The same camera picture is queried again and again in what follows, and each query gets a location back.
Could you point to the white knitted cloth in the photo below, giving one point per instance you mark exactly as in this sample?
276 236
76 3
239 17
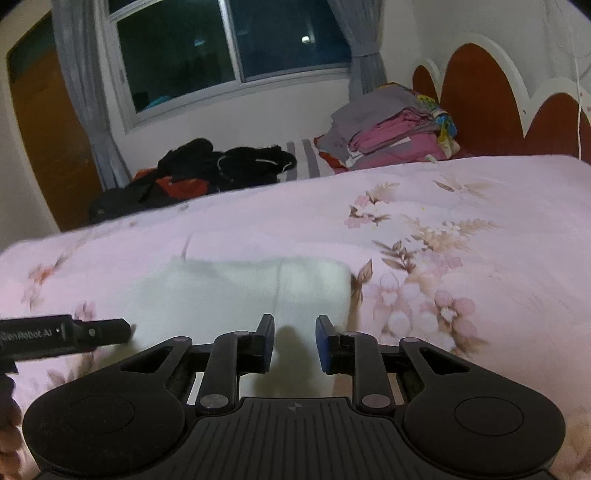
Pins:
203 300

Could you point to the stack of folded clothes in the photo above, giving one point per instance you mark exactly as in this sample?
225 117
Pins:
389 126

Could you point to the grey right curtain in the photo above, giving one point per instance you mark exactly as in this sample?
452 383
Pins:
360 22

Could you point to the pile of black clothes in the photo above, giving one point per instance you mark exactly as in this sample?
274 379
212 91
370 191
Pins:
190 171

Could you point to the window with white frame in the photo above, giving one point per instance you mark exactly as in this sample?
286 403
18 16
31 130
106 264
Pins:
167 55

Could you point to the person's left hand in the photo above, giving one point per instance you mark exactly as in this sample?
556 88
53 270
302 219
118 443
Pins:
16 459

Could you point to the grey curtain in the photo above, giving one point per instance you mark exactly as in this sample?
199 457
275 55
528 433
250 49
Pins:
360 22
77 49

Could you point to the brown wooden door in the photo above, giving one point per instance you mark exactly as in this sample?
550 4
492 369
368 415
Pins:
55 142

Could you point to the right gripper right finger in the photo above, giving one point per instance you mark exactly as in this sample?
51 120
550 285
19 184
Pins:
329 349

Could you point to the pink floral bedspread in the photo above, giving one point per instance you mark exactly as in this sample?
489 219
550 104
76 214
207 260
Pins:
487 258

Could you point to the grey left curtain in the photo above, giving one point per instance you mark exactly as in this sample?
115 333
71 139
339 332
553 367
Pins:
77 49

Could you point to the striped bed sheet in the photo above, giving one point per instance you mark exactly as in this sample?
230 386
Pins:
310 164

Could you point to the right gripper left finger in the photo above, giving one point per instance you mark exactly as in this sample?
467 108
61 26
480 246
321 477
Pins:
262 345

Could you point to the red white headboard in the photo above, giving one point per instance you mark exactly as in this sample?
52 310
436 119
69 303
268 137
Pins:
482 89

